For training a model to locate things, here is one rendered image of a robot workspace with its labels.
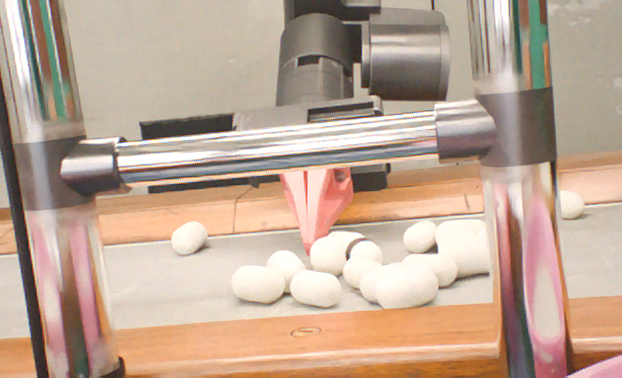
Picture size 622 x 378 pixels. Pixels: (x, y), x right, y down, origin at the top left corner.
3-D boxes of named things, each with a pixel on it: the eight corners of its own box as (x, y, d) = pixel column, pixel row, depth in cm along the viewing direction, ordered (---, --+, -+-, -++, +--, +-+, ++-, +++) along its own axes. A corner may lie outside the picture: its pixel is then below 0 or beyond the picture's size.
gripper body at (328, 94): (382, 113, 55) (378, 41, 60) (229, 130, 57) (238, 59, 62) (392, 180, 60) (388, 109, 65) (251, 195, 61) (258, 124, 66)
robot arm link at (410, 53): (298, 29, 74) (295, -56, 68) (431, 29, 74) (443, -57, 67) (293, 132, 67) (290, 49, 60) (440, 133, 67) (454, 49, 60)
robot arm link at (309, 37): (282, 63, 70) (279, 4, 65) (367, 64, 69) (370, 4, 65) (278, 122, 65) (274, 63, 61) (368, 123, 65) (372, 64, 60)
